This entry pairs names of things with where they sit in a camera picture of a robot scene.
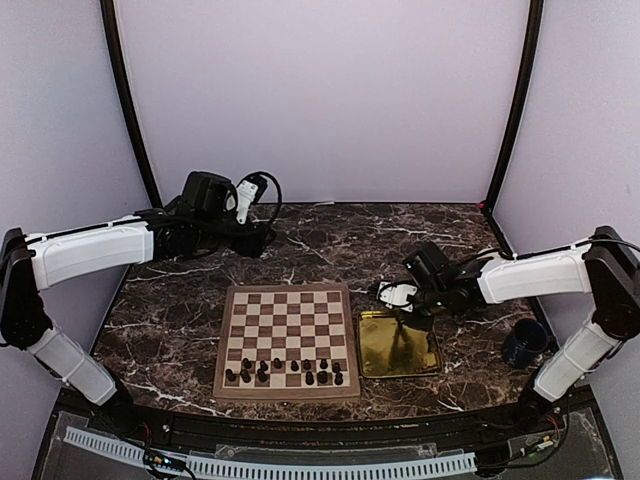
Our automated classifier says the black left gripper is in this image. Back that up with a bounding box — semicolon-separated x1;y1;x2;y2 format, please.
195;214;276;258

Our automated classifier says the wooden chess board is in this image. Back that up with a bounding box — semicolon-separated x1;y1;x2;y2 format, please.
213;283;361;402

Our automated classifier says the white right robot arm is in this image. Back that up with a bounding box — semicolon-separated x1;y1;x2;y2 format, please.
404;226;639;434

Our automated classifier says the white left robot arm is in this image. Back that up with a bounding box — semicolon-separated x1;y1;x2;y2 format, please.
1;171;283;436

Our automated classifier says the gold metal tray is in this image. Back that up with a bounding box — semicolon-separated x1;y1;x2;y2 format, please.
358;310;443;379

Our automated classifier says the dark blue mug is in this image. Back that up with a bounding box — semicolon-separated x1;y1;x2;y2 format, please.
501;319;549;369

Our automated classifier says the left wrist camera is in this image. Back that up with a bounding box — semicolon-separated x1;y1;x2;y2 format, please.
235;173;268;225

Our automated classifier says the black front rail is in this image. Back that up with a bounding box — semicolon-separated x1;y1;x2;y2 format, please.
160;413;488;448

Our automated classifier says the left black frame post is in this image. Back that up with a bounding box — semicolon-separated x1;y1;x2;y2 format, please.
99;0;162;208

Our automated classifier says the black frame post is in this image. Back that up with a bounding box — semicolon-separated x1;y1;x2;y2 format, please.
99;0;162;208
482;0;544;218

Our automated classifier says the white slotted cable duct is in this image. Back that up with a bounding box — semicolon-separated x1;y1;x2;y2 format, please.
63;427;477;479

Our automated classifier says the right black frame post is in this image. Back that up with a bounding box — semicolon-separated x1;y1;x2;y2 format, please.
482;0;544;218

